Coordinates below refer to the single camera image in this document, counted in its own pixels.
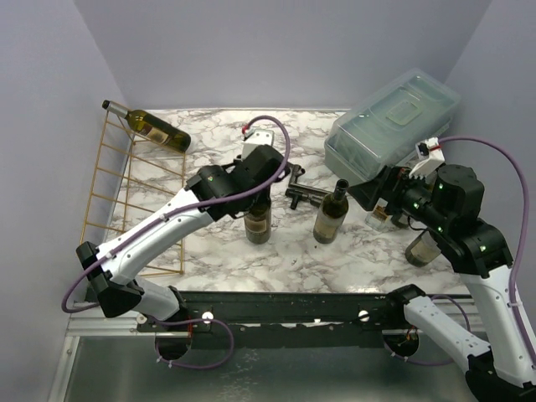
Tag black T-handle corkscrew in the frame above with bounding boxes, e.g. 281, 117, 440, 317
285, 188, 328, 210

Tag clear plastic storage box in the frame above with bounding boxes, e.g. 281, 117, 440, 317
324, 69, 461, 186

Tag gold wire wine rack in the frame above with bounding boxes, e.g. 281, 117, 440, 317
79, 100, 186, 278

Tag green wine bottle silver neck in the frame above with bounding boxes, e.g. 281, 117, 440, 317
101, 100, 192, 153

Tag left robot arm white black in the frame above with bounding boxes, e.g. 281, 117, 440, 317
76, 145, 288, 331

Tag green wine bottle behind gripper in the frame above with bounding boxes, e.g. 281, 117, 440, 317
391, 212, 410, 229

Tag clear square glass bottle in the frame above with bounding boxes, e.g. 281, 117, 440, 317
365, 198, 392, 233

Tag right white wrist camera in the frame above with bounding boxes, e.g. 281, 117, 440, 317
409, 137, 445, 179

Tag dark metal lever corkscrew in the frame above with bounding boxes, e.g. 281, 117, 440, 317
285, 162, 328, 198

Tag green wine bottle white label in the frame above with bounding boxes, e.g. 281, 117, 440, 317
313, 179, 349, 244

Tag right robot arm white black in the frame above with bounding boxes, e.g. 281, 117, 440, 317
350, 164, 535, 401

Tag green wine bottle brown label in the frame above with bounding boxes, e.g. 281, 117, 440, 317
244, 189, 271, 245

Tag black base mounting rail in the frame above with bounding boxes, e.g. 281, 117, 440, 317
132, 285, 424, 349

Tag green wine bottle near arm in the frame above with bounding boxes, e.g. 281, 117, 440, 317
405, 230, 441, 267

